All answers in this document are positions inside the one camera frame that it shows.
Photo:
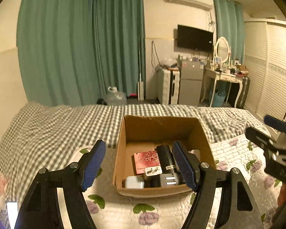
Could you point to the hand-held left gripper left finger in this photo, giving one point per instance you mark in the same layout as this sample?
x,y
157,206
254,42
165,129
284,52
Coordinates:
x,y
94,164

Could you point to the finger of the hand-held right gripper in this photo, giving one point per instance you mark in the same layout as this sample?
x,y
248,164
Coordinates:
x,y
274,121
256,134

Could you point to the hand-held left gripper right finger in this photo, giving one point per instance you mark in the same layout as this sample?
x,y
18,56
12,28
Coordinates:
x,y
184,164

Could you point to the grey power bank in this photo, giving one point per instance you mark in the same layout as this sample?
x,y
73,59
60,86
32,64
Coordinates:
x,y
194,153

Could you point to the long black box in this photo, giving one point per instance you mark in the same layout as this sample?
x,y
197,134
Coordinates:
x,y
165,156

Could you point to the grey plug adapter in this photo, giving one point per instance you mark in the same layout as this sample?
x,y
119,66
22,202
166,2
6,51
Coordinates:
x,y
168,180

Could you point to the brown cardboard box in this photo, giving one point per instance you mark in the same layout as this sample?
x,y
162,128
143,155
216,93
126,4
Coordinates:
x,y
124,152

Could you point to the pink box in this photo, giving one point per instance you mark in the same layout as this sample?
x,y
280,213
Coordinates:
x,y
146,161

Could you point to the white charger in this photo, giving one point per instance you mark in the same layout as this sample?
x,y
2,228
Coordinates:
x,y
134,183

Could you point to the person's right hand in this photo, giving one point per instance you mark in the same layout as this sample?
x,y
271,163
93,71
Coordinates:
x,y
283,195

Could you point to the black suitcase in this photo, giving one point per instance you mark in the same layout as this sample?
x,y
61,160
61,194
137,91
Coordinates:
x,y
244,90

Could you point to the white louvered wardrobe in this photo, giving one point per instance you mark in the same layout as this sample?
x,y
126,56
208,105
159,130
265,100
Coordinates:
x,y
269,76

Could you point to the grey gingham blanket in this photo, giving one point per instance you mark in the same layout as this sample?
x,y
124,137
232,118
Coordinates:
x,y
52,133

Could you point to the blue basket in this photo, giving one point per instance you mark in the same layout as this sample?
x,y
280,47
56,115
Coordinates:
x,y
218,99

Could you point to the white floral quilt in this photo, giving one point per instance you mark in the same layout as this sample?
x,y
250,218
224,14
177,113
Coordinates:
x,y
124,212

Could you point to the small open cardboard box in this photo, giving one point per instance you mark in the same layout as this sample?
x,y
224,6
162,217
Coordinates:
x,y
242,68

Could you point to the white dressing table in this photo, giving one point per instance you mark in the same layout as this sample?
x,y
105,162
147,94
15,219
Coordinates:
x,y
225,76

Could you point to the clear water jug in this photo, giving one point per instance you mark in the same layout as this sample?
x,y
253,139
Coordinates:
x,y
115,97

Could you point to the silver small fridge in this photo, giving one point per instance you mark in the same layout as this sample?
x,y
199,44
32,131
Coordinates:
x,y
190,83

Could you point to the white flat mop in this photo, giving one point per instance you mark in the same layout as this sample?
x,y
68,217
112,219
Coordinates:
x,y
140,90

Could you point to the white oval mirror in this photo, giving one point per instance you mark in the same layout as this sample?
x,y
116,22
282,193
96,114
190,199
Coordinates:
x,y
222,49

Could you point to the white smartphone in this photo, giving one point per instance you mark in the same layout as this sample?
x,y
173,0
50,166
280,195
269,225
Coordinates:
x,y
12,216

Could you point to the narrow green curtain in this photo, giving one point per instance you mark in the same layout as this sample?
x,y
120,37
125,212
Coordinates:
x,y
228,26

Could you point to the wide green curtain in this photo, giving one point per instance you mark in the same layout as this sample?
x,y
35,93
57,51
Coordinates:
x,y
54,43

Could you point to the black wall television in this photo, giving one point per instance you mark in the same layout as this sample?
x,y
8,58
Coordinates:
x,y
195,38

